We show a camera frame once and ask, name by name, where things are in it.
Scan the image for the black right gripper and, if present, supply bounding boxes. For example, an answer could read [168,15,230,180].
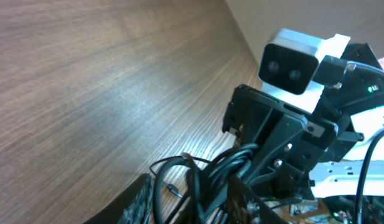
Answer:
[222,85,364,199]

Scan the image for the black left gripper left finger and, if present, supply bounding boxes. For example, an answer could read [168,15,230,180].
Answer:
[85,174,152,224]

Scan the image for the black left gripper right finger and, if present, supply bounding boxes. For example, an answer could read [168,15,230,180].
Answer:
[227,175,288,224]

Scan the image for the thick black usb cable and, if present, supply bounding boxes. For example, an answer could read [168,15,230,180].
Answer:
[151,142,261,224]

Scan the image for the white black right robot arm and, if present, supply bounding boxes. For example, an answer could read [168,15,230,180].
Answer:
[208,44,384,198]

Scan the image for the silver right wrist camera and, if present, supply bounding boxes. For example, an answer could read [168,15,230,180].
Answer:
[258,29,350,113]

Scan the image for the black right camera cable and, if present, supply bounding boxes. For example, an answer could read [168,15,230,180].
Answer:
[312,54,384,224]

